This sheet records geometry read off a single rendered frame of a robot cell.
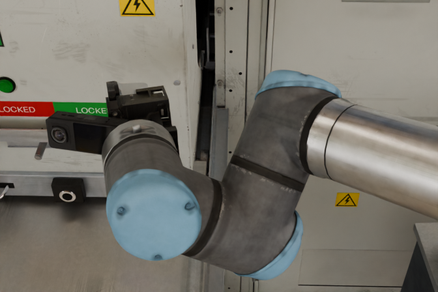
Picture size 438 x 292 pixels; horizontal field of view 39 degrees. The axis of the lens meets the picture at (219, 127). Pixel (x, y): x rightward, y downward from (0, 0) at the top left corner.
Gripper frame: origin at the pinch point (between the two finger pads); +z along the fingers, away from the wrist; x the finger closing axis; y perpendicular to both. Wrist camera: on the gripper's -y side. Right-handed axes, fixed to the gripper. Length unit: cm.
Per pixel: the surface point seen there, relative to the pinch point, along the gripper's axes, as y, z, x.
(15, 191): -21.3, 25.3, -28.6
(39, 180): -16.0, 23.0, -25.6
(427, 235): 62, 9, -45
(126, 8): 4.4, 8.7, 10.3
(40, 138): -13.3, 15.8, -13.3
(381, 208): 68, 41, -61
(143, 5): 6.9, 7.9, 10.7
